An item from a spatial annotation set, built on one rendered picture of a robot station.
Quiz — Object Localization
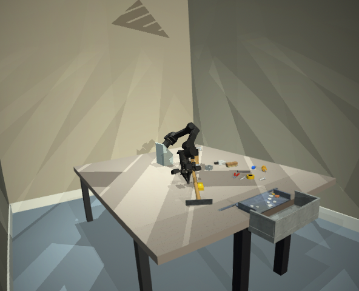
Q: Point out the long wooden-handled rake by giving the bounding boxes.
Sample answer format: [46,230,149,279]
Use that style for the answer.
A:
[194,147,201,166]

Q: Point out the long wooden scraper with black blade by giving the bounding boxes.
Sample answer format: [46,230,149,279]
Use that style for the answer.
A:
[186,156,212,206]

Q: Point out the brown rectangular block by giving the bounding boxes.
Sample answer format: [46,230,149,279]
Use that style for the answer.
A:
[225,161,238,168]

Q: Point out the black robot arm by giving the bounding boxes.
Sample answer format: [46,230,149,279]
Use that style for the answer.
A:
[162,122,200,169]

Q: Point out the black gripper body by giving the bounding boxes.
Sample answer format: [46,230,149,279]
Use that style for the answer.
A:
[171,158,201,175]

